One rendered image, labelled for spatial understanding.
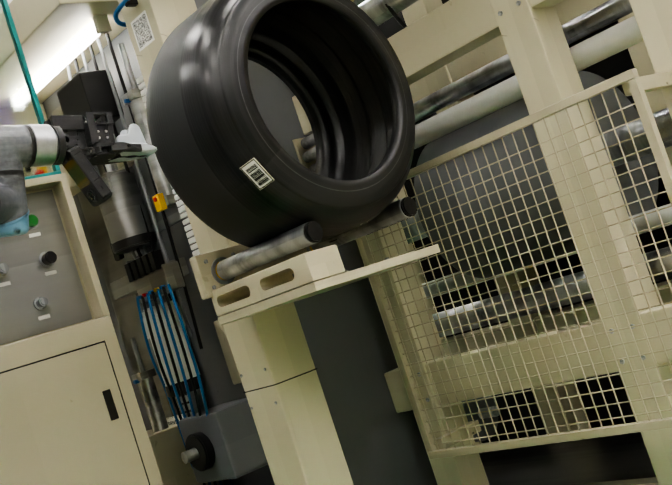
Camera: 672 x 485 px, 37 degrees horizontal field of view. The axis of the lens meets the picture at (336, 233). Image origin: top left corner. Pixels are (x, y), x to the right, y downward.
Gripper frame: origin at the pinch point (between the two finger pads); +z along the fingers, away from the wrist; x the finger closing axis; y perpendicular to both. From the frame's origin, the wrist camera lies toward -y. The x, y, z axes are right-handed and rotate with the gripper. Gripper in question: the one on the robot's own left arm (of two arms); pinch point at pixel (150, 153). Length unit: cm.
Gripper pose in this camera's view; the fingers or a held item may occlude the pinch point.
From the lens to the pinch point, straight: 198.2
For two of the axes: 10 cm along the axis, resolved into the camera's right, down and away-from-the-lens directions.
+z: 7.6, -0.8, 6.5
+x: -6.1, 2.6, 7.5
